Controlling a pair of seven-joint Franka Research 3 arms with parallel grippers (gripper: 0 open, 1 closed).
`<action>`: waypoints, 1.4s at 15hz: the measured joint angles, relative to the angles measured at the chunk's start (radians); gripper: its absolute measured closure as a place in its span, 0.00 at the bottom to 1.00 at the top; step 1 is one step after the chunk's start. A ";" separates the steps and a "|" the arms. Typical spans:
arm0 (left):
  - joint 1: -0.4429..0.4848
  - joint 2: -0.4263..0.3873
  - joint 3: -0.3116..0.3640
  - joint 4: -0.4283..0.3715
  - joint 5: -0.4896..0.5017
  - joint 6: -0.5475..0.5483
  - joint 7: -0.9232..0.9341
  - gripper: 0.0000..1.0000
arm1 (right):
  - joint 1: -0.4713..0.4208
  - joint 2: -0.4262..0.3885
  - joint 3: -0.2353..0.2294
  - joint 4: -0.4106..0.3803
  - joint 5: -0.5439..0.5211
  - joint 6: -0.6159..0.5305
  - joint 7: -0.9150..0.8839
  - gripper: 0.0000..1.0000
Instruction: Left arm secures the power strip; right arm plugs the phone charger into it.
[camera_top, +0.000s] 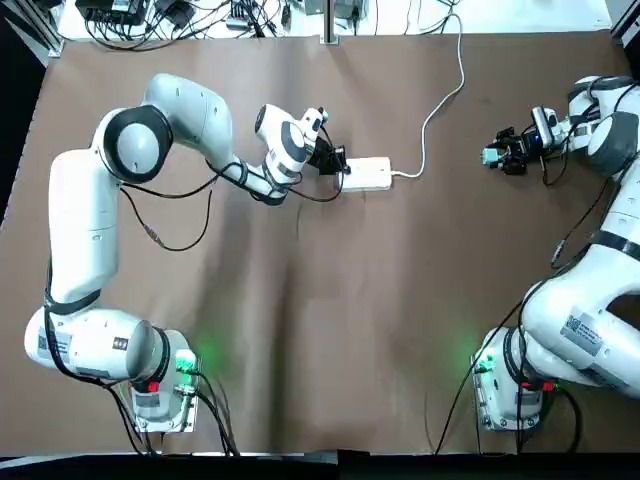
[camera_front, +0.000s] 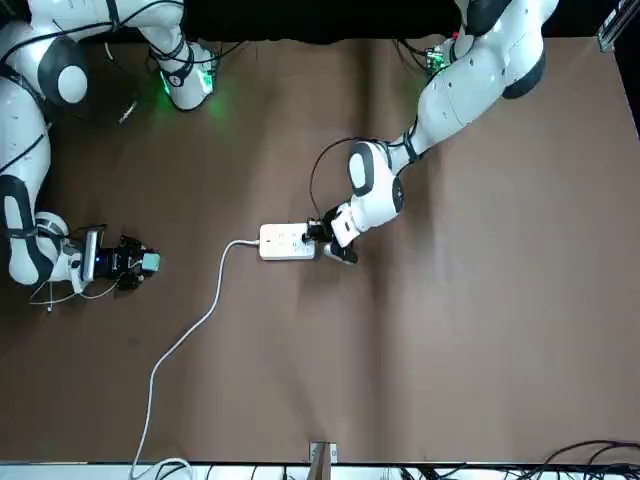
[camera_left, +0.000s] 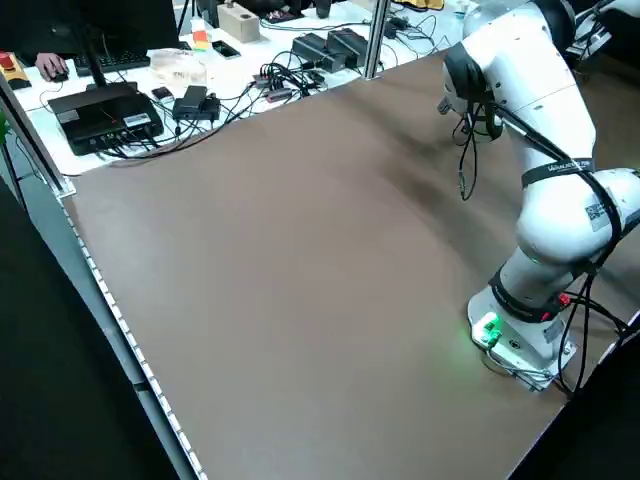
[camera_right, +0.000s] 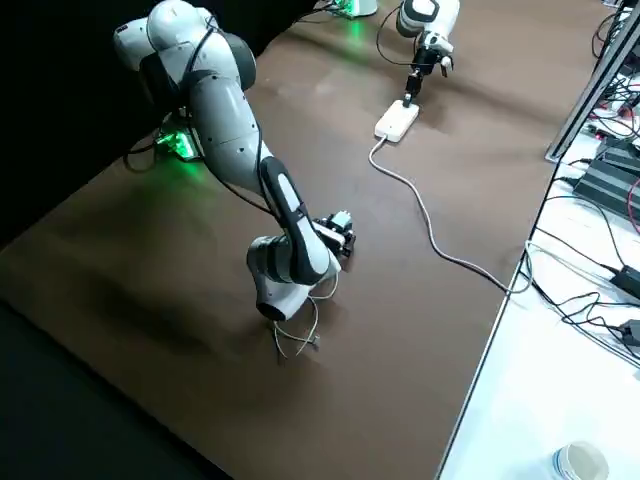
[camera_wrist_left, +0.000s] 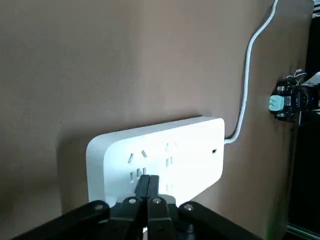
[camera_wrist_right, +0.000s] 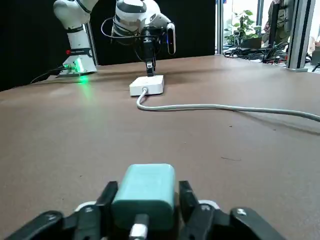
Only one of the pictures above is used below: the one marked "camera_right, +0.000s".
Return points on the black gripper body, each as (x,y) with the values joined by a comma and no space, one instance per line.
(425,60)
(350,245)

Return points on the pale phone charger plug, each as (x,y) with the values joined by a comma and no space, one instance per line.
(342,221)

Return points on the white power strip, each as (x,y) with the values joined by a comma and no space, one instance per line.
(395,122)

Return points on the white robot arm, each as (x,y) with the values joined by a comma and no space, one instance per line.
(225,115)
(435,15)

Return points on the large black power adapter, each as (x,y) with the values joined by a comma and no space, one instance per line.
(605,187)
(622,150)

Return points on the small black power adapter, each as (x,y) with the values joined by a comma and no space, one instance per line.
(631,332)
(627,277)

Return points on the aluminium post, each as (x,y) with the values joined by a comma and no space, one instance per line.
(585,95)

